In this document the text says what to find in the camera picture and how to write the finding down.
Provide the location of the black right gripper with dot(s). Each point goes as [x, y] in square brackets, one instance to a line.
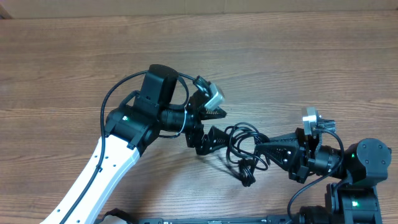
[290, 144]

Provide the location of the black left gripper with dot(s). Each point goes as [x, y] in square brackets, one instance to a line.
[204, 145]

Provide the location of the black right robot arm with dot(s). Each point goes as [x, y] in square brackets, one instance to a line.
[359, 169]

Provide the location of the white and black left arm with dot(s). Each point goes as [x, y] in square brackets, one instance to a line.
[167, 101]

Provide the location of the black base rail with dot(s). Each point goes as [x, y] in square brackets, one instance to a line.
[117, 216]

